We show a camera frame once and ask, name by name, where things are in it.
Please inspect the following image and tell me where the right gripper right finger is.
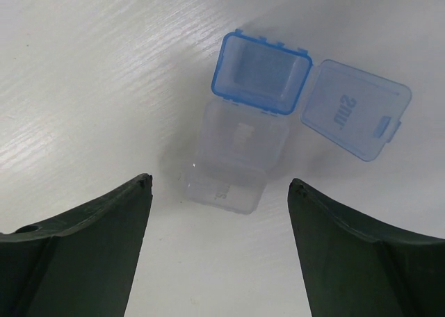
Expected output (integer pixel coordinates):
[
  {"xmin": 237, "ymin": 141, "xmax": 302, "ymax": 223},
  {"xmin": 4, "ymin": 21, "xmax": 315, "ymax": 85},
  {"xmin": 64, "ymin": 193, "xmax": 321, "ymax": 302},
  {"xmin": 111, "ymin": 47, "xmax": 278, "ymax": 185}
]
[{"xmin": 287, "ymin": 179, "xmax": 444, "ymax": 316}]

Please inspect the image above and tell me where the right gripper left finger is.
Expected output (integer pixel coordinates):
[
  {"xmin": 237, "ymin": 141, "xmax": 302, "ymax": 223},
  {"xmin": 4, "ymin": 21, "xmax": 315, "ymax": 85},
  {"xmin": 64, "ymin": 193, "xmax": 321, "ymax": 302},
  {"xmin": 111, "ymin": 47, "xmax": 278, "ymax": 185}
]
[{"xmin": 1, "ymin": 174, "xmax": 153, "ymax": 316}]

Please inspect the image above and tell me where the clear blue pill organizer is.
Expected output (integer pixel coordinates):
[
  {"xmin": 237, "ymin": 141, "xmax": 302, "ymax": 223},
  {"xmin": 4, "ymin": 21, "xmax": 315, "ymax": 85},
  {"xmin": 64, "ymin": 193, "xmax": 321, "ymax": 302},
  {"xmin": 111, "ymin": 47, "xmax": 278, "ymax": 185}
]
[{"xmin": 185, "ymin": 29, "xmax": 412, "ymax": 214}]

